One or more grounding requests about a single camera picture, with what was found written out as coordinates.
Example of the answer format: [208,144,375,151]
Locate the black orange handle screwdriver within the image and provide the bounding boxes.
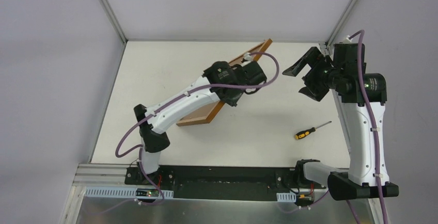
[294,121,332,140]

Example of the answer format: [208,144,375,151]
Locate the brown wooden photo frame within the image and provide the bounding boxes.
[176,38,273,127]

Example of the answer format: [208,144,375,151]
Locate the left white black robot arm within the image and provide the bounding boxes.
[134,61,267,185]

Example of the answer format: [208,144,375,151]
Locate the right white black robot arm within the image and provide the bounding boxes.
[284,43,399,201]

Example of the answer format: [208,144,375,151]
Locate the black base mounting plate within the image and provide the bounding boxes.
[124,165,324,202]

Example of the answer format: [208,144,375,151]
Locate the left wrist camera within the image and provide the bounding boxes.
[242,53,253,63]

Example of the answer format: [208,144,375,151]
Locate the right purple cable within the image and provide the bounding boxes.
[277,29,389,224]

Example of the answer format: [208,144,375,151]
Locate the purple cable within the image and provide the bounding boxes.
[115,51,280,206]
[277,29,389,224]

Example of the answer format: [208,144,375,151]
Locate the right white cable duct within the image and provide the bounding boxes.
[276,191,296,203]

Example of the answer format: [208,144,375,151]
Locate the white cable duct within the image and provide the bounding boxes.
[276,191,296,203]
[84,186,174,200]

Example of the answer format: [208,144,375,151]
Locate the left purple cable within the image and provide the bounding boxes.
[115,51,280,206]

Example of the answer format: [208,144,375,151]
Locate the aluminium front rail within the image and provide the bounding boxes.
[72,163,381,193]

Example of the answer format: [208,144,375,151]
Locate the left white cable duct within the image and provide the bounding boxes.
[84,186,174,200]

